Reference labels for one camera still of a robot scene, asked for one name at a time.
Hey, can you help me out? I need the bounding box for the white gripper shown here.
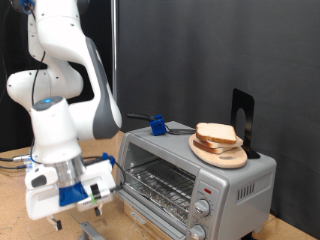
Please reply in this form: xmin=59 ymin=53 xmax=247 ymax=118
xmin=24 ymin=159 xmax=117 ymax=232

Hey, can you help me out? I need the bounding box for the glass oven door with handle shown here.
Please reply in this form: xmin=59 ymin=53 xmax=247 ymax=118
xmin=68 ymin=190 xmax=188 ymax=240

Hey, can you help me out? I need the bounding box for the black spatula with blue block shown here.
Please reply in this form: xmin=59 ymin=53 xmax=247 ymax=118
xmin=126 ymin=112 xmax=198 ymax=136

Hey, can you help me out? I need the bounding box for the white bread slice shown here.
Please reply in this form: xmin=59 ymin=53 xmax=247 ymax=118
xmin=195 ymin=122 xmax=238 ymax=145

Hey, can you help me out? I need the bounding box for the wooden block under oven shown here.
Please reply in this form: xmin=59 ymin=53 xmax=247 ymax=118
xmin=123 ymin=201 xmax=168 ymax=240

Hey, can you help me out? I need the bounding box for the silver oven knob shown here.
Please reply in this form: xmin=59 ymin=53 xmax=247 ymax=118
xmin=188 ymin=223 xmax=207 ymax=240
xmin=193 ymin=198 xmax=212 ymax=218

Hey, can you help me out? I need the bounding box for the silver toaster oven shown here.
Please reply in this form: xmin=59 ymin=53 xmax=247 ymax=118
xmin=114 ymin=120 xmax=278 ymax=240

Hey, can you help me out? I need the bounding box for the round wooden cutting board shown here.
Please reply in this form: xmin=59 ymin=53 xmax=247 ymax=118
xmin=188 ymin=133 xmax=249 ymax=169

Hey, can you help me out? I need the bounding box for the metal pole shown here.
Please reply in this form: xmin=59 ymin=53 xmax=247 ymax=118
xmin=110 ymin=0 xmax=119 ymax=101

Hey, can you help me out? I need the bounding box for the black backdrop cloth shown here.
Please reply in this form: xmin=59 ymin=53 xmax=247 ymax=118
xmin=0 ymin=0 xmax=116 ymax=153

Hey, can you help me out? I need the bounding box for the black metal bookend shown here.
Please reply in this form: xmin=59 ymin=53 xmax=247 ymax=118
xmin=230 ymin=88 xmax=262 ymax=160

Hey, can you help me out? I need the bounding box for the dark grey backdrop curtain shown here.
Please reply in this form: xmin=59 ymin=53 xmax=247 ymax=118
xmin=116 ymin=0 xmax=320 ymax=240

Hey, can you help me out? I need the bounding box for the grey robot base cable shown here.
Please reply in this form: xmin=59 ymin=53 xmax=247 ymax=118
xmin=0 ymin=153 xmax=33 ymax=163
xmin=0 ymin=163 xmax=29 ymax=171

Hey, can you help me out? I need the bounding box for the wire oven rack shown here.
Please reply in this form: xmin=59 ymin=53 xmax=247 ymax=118
xmin=124 ymin=159 xmax=197 ymax=224

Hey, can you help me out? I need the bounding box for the black camera cable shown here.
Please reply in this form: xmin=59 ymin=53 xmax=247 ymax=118
xmin=19 ymin=0 xmax=127 ymax=193

